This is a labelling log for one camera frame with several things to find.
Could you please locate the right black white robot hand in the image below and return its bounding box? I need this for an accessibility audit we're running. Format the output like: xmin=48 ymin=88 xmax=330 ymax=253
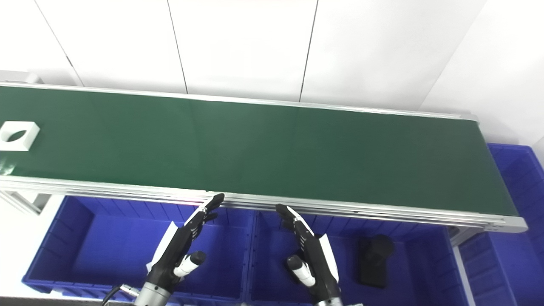
xmin=275 ymin=204 xmax=343 ymax=303

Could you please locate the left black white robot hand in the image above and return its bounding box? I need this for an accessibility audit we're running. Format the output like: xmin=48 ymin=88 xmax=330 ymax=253
xmin=146 ymin=193 xmax=225 ymax=290

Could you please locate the white square part round hole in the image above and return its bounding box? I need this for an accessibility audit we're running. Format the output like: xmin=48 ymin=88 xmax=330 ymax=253
xmin=0 ymin=121 xmax=41 ymax=152

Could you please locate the green conveyor belt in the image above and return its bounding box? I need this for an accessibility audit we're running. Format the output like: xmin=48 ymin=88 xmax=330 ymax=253
xmin=0 ymin=81 xmax=528 ymax=233
xmin=0 ymin=86 xmax=520 ymax=217

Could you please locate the black cylinder block part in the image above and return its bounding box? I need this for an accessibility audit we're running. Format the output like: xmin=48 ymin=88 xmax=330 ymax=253
xmin=356 ymin=234 xmax=395 ymax=289

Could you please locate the large blue plastic bin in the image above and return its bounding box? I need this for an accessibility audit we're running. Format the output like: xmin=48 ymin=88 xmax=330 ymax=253
xmin=459 ymin=144 xmax=544 ymax=306
xmin=21 ymin=195 xmax=255 ymax=305
xmin=249 ymin=208 xmax=468 ymax=306

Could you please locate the aluminium conveyor leg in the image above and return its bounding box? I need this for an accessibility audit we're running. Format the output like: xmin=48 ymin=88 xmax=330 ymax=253
xmin=0 ymin=190 xmax=52 ymax=215
xmin=448 ymin=227 xmax=476 ymax=306

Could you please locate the grey conveyor motor box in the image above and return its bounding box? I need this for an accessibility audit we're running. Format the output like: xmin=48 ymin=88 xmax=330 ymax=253
xmin=0 ymin=70 xmax=44 ymax=85

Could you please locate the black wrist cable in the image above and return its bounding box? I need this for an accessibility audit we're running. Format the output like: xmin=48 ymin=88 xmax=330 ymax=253
xmin=101 ymin=285 xmax=141 ymax=306

